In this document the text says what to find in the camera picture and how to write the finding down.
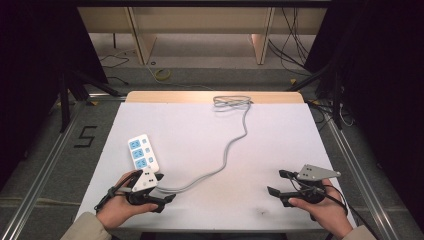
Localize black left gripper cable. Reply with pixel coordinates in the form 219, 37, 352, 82
93, 170, 144, 214

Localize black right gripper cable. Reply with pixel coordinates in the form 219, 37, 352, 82
287, 172, 380, 240

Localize person's left hand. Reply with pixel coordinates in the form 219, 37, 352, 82
96, 170, 160, 231

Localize bundle of black cables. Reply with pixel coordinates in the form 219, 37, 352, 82
267, 7, 314, 77

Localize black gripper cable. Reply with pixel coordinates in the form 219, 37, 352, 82
287, 172, 380, 240
93, 170, 144, 214

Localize beige wooden shelf unit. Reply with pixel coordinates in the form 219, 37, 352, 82
77, 6, 328, 66

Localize pale floor cable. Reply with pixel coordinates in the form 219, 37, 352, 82
113, 49, 215, 92

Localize black metal stand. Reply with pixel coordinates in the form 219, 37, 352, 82
286, 63, 345, 131
57, 68, 123, 134

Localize black curtain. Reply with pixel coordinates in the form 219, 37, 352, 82
0, 0, 110, 189
303, 0, 424, 232

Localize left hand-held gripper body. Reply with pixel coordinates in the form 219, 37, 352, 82
125, 166, 166, 214

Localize white power strip blue sockets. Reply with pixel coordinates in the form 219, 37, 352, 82
127, 133, 161, 173

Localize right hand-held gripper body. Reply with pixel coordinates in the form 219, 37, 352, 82
280, 163, 342, 205

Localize yellow tape roll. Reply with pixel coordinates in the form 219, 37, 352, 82
153, 67, 172, 82

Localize white table mat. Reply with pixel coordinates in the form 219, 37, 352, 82
75, 101, 357, 232

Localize aluminium floor rail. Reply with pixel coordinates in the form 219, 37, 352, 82
0, 99, 85, 240
323, 114, 403, 240

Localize person's right hand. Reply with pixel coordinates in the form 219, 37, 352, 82
287, 178, 354, 240

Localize wooden table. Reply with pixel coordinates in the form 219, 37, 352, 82
124, 90, 305, 105

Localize grey power strip cable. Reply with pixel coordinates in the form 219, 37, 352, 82
154, 95, 254, 195

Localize thin black floor cable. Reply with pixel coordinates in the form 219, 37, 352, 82
99, 54, 131, 86

